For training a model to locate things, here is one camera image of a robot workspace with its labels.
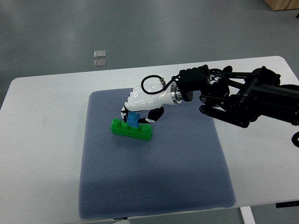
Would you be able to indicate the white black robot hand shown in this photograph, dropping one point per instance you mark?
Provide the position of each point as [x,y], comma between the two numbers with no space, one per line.
[150,98]

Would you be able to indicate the small blue block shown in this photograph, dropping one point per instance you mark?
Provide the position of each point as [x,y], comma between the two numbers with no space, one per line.
[132,119]

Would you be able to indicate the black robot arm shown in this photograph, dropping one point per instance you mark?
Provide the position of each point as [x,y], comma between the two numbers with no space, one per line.
[238,98]

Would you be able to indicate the long green block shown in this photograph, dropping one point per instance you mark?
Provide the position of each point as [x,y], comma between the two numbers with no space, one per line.
[143,132]

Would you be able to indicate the upper metal floor plate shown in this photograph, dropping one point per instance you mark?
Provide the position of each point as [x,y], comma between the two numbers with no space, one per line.
[100,53]

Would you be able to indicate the blue-grey fabric mat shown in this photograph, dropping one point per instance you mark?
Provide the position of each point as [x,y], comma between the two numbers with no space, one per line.
[182,168]

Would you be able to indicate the black label under table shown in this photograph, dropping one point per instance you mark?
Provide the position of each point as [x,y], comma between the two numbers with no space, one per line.
[121,218]

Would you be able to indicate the wooden box corner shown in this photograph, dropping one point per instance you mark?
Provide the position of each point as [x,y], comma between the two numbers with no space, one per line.
[280,5]

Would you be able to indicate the white table leg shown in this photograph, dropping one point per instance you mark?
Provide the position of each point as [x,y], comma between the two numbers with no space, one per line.
[247,215]

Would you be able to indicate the black table control panel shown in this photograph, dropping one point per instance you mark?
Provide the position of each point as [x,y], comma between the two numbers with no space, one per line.
[287,204]

